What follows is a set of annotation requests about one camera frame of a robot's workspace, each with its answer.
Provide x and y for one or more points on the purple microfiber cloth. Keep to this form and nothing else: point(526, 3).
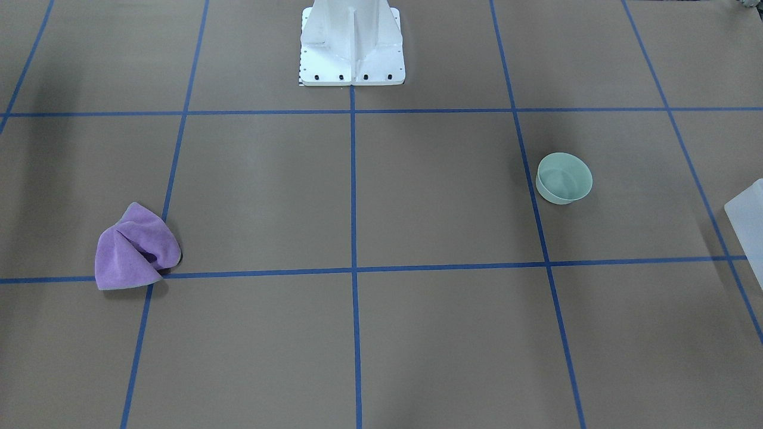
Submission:
point(135, 251)

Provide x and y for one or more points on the white pedestal column base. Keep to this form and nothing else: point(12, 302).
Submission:
point(351, 43)

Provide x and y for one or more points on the clear plastic storage box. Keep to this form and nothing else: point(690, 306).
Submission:
point(745, 214)

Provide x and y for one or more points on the green plastic bowl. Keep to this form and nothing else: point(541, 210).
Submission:
point(562, 179)

